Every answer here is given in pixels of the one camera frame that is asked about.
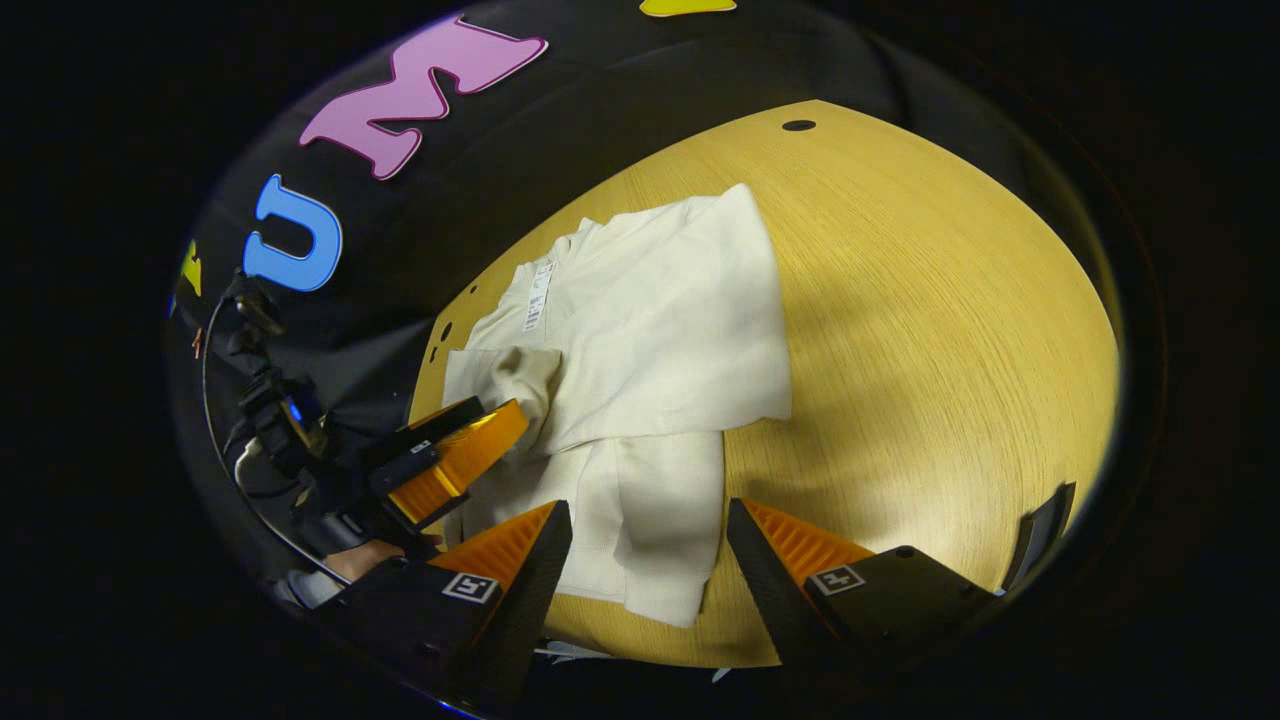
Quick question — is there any cream white sweatshirt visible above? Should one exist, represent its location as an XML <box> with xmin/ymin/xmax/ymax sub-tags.
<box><xmin>440</xmin><ymin>183</ymin><xmax>793</xmax><ymax>629</ymax></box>

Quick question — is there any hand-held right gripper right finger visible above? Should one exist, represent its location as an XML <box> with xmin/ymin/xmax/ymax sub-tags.
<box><xmin>725</xmin><ymin>497</ymin><xmax>1003</xmax><ymax>673</ymax></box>

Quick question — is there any black backdrop cloth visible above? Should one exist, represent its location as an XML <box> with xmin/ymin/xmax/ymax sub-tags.
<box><xmin>165</xmin><ymin>0</ymin><xmax>1131</xmax><ymax>601</ymax></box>

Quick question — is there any thin grey cable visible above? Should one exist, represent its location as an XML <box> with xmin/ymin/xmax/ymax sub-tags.
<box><xmin>200</xmin><ymin>293</ymin><xmax>353</xmax><ymax>587</ymax></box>

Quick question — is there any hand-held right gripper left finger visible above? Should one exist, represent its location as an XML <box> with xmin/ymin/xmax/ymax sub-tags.
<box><xmin>318</xmin><ymin>500</ymin><xmax>574</xmax><ymax>715</ymax></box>

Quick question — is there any dark flat panel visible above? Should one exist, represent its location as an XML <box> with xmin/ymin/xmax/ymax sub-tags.
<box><xmin>1003</xmin><ymin>482</ymin><xmax>1078</xmax><ymax>593</ymax></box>

